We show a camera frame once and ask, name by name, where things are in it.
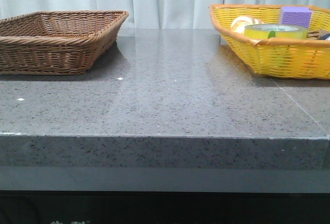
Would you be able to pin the yellow tape roll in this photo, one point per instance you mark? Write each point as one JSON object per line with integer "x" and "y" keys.
{"x": 267, "y": 31}

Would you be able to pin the croissant bread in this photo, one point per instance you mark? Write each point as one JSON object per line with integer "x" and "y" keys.
{"x": 239, "y": 23}

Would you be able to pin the brown wicker basket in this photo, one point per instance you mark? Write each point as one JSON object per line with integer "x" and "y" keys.
{"x": 57, "y": 42}

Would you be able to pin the yellow woven basket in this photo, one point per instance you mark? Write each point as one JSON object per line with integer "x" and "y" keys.
{"x": 278, "y": 57}

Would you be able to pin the purple foam block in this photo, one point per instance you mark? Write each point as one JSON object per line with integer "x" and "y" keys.
{"x": 295, "y": 15}

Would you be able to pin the dark jar with label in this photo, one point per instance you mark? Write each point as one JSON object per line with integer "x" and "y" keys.
{"x": 324, "y": 37}

